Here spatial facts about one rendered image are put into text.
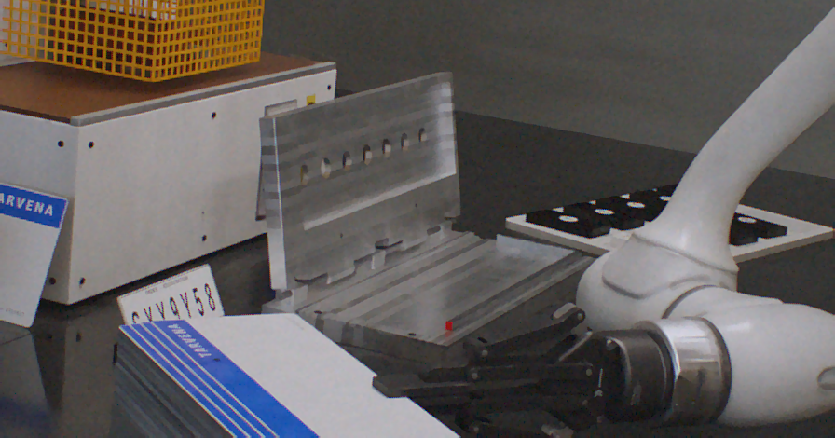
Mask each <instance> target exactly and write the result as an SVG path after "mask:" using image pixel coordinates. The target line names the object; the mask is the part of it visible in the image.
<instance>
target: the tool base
mask: <svg viewBox="0 0 835 438"><path fill-rule="evenodd" d="M456 223H457V220H456V219H451V220H449V221H447V220H444V222H443V223H441V224H439V225H437V226H433V227H431V228H428V229H427V233H428V238H427V240H426V241H423V242H421V243H420V244H418V245H415V246H413V247H411V248H409V249H406V250H404V251H398V250H399V249H401V248H403V246H404V244H403V243H402V242H397V243H395V244H393V245H391V246H389V247H387V248H384V249H382V250H380V249H376V251H375V252H373V253H370V254H368V255H366V256H364V257H361V258H359V259H357V260H356V261H354V266H355V270H354V272H353V273H352V274H350V275H348V276H346V277H344V278H341V279H339V280H337V281H333V282H331V283H329V284H327V285H322V284H321V283H323V282H325V281H326V276H324V275H321V276H320V277H317V278H315V279H313V280H311V281H307V282H305V283H301V282H297V281H296V282H295V286H294V287H292V288H290V289H287V290H276V298H275V299H274V300H272V301H270V302H268V303H265V304H264V305H262V310H261V315H264V314H282V313H293V314H295V315H297V316H298V317H300V318H301V319H302V320H304V321H305V322H307V323H308V324H309V325H311V326H312V327H313V328H315V329H316V330H317V331H319V332H320V333H321V334H323V335H324V336H326V337H327V338H328V339H330V340H332V341H335V342H339V343H343V344H347V345H351V346H355V347H359V348H363V349H370V350H373V351H378V352H382V353H386V354H389V355H393V356H397V357H401V358H406V359H409V360H413V361H417V362H421V363H438V362H449V360H450V359H451V357H453V356H455V355H456V356H458V357H460V356H461V354H462V352H463V350H464V348H463V341H464V340H465V338H467V337H468V336H471V335H477V334H480V333H483V332H486V331H489V330H492V329H496V328H499V327H501V326H504V325H508V324H511V323H514V322H520V321H522V320H525V319H527V318H529V317H530V316H532V315H534V314H535V313H537V312H539V311H540V310H542V309H544V308H546V307H548V306H549V305H551V304H553V302H555V301H557V300H558V299H560V298H562V297H563V296H565V295H567V294H569V293H570V292H572V291H574V290H575V289H577V288H578V286H579V283H580V280H581V278H582V275H583V273H584V272H585V271H586V269H587V268H588V267H589V266H590V265H592V264H593V263H594V261H595V260H596V259H597V258H593V257H589V256H585V257H583V258H581V259H579V260H577V261H576V262H574V263H572V264H570V265H569V266H567V267H564V268H562V269H561V270H559V271H557V272H555V274H553V275H551V276H549V277H548V278H546V279H544V280H542V281H540V282H538V283H536V284H534V285H533V286H531V287H529V288H527V289H525V291H523V292H521V293H519V294H517V295H515V296H513V297H512V298H510V299H508V300H506V301H504V302H503V303H501V304H499V305H497V306H496V307H494V308H492V309H491V310H489V311H487V312H485V313H483V314H482V315H480V316H478V317H476V318H475V319H473V320H471V321H469V322H467V323H465V324H463V325H461V326H460V327H459V328H457V329H455V330H454V331H448V330H446V329H445V323H446V321H449V320H450V319H452V318H454V317H456V316H458V315H459V314H460V313H462V312H464V311H466V310H468V309H470V308H472V307H474V306H476V305H478V304H479V303H481V302H483V301H485V300H487V299H488V298H489V297H491V296H493V295H495V294H497V293H499V292H501V291H503V290H505V289H507V288H508V287H510V286H512V285H514V284H516V283H518V282H519V281H521V280H523V279H525V278H526V277H528V276H530V275H532V274H534V273H536V272H537V271H539V270H541V269H543V268H545V267H547V266H549V265H551V264H552V263H554V262H555V261H557V260H559V259H561V258H563V257H559V256H554V255H550V254H546V253H537V252H533V251H529V250H524V249H519V248H515V247H511V246H506V245H501V244H497V243H496V241H497V240H493V239H489V238H485V239H480V238H479V236H474V233H473V232H469V231H466V232H464V233H461V232H457V231H452V230H451V228H452V226H453V225H455V224H456ZM314 311H321V312H322V313H321V314H318V313H314ZM409 333H414V334H417V335H409Z"/></svg>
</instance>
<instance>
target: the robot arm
mask: <svg viewBox="0 0 835 438"><path fill-rule="evenodd" d="M834 104H835V7H834V8H833V9H832V10H831V11H830V12H829V13H828V14H827V16H826V17H825V18H824V19H823V20H822V21H821V22H820V23H819V24H818V25H817V26H816V27H815V28H814V29H813V30H812V31H811V33H810V34H809V35H808V36H807V37H806V38H805V39H804V40H803V41H802V42H801V43H800V44H799V45H798V46H797V47H796V48H795V49H794V50H793V51H792V52H791V53H790V55H789V56H788V57H787V58H786V59H785V60H784V61H783V62H782V63H781V64H780V65H779V66H778V67H777V68H776V69H775V70H774V71H773V72H772V73H771V75H770V76H769V77H768V78H767V79H766V80H765V81H764V82H763V83H762V84H761V85H760V86H759V87H758V88H757V89H756V90H755V91H754V92H753V93H752V94H751V96H750V97H749V98H748V99H747V100H746V101H745V102H744V103H743V104H742V105H741V106H740V107H739V108H738V109H737V110H736V111H735V112H734V113H733V114H732V116H731V117H730V118H729V119H728V120H727V121H726V122H725V123H724V124H723V125H722V126H721V127H720V128H719V130H718V131H717V132H716V133H715V134H714V135H713V137H712V138H711V139H710V140H709V141H708V142H707V143H706V145H705V146H704V147H703V149H702V150H701V151H700V153H699V154H698V155H697V157H696V158H695V159H694V161H693V162H692V164H691V165H690V167H689V168H688V169H687V171H686V172H685V174H684V176H683V177H682V179H681V181H680V182H679V184H678V187H677V188H676V190H675V192H674V194H673V195H672V197H671V199H670V200H669V201H668V203H667V205H666V206H665V208H664V210H663V212H662V213H661V214H660V215H659V216H658V217H657V218H656V219H655V220H653V221H652V222H651V223H649V224H647V225H645V226H643V227H640V228H637V229H634V231H633V233H632V235H631V236H630V238H629V239H628V241H627V242H626V243H625V244H624V245H623V246H622V247H621V248H619V249H615V250H612V251H610V252H608V253H605V254H604V255H602V256H601V257H599V258H598V259H596V260H595V261H594V263H593V264H592V265H590V266H589V267H588V268H587V269H586V271H585V272H584V273H583V275H582V278H581V280H580V283H579V286H578V289H577V294H576V306H575V305H573V304H571V303H570V302H568V301H567V300H563V301H561V302H560V303H558V304H557V305H555V306H554V307H553V308H551V309H550V310H548V311H547V312H545V313H544V314H541V315H538V316H535V317H532V318H528V319H525V320H522V321H520V322H514V323H511V324H508V325H504V326H501V327H499V328H496V329H492V330H489V331H486V332H483V333H480V334H477V335H471V336H468V337H467V338H465V340H464V341H463V348H464V350H463V352H462V354H461V356H460V357H458V356H456V355H455V356H453V357H451V359H450V360H449V362H438V363H423V364H422V365H421V366H420V369H419V374H407V375H391V376H373V380H372V386H373V387H374V388H375V389H377V390H378V391H380V392H381V393H382V394H384V395H385V396H386V397H387V398H402V397H407V398H408V399H409V400H411V401H412V402H413V403H415V404H416V405H418V406H419V407H420V408H422V409H423V410H424V411H426V412H427V413H428V414H430V415H431V416H432V417H435V416H447V415H455V419H454V422H455V424H456V425H457V426H458V427H460V428H461V429H462V430H464V431H465V432H467V433H468V434H469V435H470V436H472V437H477V438H570V436H571V435H572V433H573V432H574V431H583V430H585V429H586V428H588V427H589V426H591V425H594V424H610V423H622V422H633V421H637V422H639V423H641V424H642V425H644V426H646V427H649V428H650V429H658V428H669V427H679V426H691V427H693V426H702V425H704V424H710V425H717V426H720V427H722V428H726V429H740V430H754V429H768V428H777V427H784V426H789V425H794V424H799V423H803V422H806V421H809V420H812V419H815V418H819V417H823V416H824V415H827V414H829V413H831V412H833V411H835V316H834V315H832V314H829V313H827V312H825V311H823V310H820V309H817V308H811V307H808V306H805V305H797V304H783V303H782V302H781V301H780V300H778V299H773V298H765V297H758V296H753V295H748V294H740V293H737V290H736V282H737V273H738V269H739V268H738V266H737V265H736V264H735V262H734V260H733V258H732V254H731V251H730V247H729V233H730V227H731V223H732V218H733V216H734V213H735V211H736V208H737V206H738V204H739V202H740V200H741V198H742V197H743V195H744V194H745V192H746V191H747V189H748V188H749V186H750V185H751V184H752V183H753V181H754V180H755V179H756V178H757V177H758V176H759V174H760V173H761V172H762V171H763V170H764V169H765V168H766V167H767V166H768V165H769V164H770V163H771V162H772V161H773V160H775V159H776V158H777V157H778V156H779V155H780V154H781V153H782V152H783V151H784V150H785V149H786V148H788V147H789V146H790V145H791V144H792V143H793V142H794V141H795V140H796V139H797V138H799V137H800V136H801V135H802V134H803V133H804V132H805V131H806V130H807V129H808V128H810V127H811V126H812V125H813V124H814V123H815V122H816V121H817V119H818V118H820V117H821V116H822V115H824V114H825V113H826V112H827V110H828V109H829V108H831V107H832V106H833V105H834ZM561 335H566V336H565V337H564V338H563V339H562V340H560V341H559V342H558V343H557V344H555V345H554V346H553V347H551V348H550V349H549V350H548V351H544V352H530V353H529V354H528V355H514V356H500V355H502V354H506V353H509V352H512V351H515V350H518V349H523V348H526V347H529V346H532V345H536V344H539V343H541V342H544V341H547V340H551V339H554V338H557V337H559V336H561ZM497 356H498V357H497ZM525 379H538V380H539V381H538V382H535V383H526V384H525V385H524V386H517V387H505V388H494V389H481V390H470V384H469V383H468V382H466V381H470V382H471V383H479V382H494V381H509V380H525ZM530 410H541V411H544V412H549V413H551V414H552V415H553V416H554V417H556V418H557V419H558V420H560V421H561V422H560V423H559V424H558V425H547V426H546V425H543V426H542V427H541V429H540V428H538V427H536V426H534V425H530V424H526V423H521V422H516V421H510V420H506V419H500V418H495V417H486V416H481V415H487V414H497V413H509V412H519V411H530Z"/></svg>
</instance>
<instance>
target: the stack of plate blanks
mask: <svg viewBox="0 0 835 438"><path fill-rule="evenodd" d="M115 382H116V389H115V396H114V403H113V404H112V416H111V430H110V438H248V437H247V436H246V435H244V434H243V433H242V432H241V431H240V430H239V429H238V428H237V427H236V426H235V425H234V424H233V423H232V422H231V421H229V420H228V419H227V418H226V417H225V416H224V415H223V414H222V413H221V412H220V411H219V410H218V409H217V408H216V407H214V406H213V405H212V404H211V403H210V402H209V401H208V400H207V399H206V398H205V397H204V396H203V395H202V394H200V393H199V392H198V391H197V390H196V389H195V388H194V387H193V386H192V385H191V384H190V383H189V382H188V381H187V380H185V379H184V378H183V377H182V376H181V375H180V374H179V373H178V372H177V371H176V370H175V369H174V368H173V367H172V366H170V365H169V364H168V363H167V362H166V361H165V360H164V359H163V358H162V357H161V356H160V355H159V354H158V353H157V352H155V351H154V350H153V349H152V348H151V347H150V346H149V345H148V344H147V343H146V342H145V341H144V340H143V339H141V338H140V337H139V336H138V335H137V334H136V333H135V332H134V331H133V330H132V329H131V328H130V326H129V325H121V326H119V331H118V342H117V357H116V363H115Z"/></svg>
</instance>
